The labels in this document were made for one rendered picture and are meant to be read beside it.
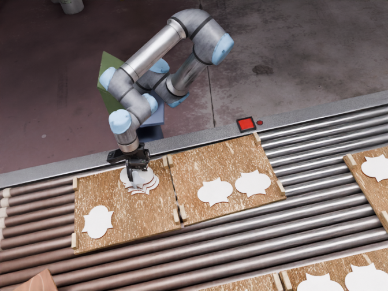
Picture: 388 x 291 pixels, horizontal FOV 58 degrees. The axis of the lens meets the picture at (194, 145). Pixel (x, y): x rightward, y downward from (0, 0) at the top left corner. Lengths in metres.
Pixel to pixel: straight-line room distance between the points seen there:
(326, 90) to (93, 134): 2.04
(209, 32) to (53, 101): 2.47
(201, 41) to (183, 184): 0.57
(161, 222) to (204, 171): 0.28
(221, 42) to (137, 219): 0.75
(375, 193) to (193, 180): 0.70
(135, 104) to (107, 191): 0.44
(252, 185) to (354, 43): 2.66
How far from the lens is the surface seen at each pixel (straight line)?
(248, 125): 1.64
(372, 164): 1.56
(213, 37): 1.36
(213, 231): 1.35
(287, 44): 3.77
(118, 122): 1.19
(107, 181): 1.55
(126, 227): 1.41
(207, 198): 1.39
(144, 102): 1.26
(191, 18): 1.37
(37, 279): 1.33
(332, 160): 1.57
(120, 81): 1.27
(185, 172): 1.49
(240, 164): 1.49
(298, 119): 1.70
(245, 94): 3.17
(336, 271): 1.31
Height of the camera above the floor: 2.13
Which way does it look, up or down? 50 degrees down
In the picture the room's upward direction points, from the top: 10 degrees counter-clockwise
